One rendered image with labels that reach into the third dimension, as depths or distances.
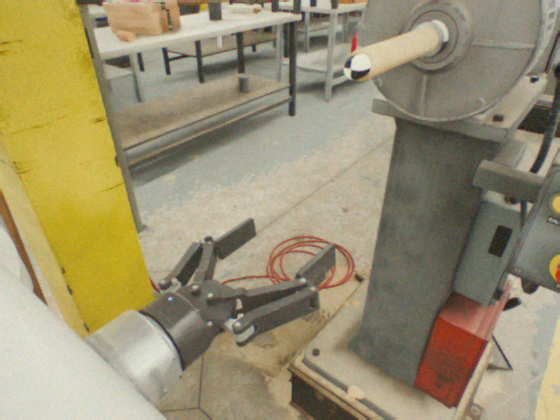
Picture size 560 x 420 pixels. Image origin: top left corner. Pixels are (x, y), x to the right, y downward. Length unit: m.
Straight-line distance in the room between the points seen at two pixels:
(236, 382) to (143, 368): 1.23
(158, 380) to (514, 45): 0.56
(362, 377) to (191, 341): 0.92
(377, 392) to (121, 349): 0.97
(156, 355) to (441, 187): 0.66
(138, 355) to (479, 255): 0.76
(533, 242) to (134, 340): 0.55
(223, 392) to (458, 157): 1.16
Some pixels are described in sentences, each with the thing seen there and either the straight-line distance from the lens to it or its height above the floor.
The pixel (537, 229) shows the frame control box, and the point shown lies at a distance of 0.66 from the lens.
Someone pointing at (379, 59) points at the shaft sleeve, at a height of 1.26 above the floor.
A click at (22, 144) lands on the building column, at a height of 0.95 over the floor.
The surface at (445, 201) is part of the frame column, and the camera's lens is 0.88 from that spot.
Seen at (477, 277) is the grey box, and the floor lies 0.73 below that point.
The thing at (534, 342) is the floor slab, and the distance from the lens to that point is 1.98.
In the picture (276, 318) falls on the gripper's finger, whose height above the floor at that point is 1.04.
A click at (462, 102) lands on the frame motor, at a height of 1.17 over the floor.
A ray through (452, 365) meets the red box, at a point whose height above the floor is 0.48.
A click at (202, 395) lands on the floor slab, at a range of 1.58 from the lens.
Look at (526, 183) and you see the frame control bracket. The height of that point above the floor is 1.03.
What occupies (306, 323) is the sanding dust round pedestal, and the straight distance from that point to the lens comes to 1.74.
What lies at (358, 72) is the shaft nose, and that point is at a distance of 0.41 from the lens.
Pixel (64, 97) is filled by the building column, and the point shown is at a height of 1.03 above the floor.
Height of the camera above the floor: 1.35
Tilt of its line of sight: 34 degrees down
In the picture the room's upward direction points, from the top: straight up
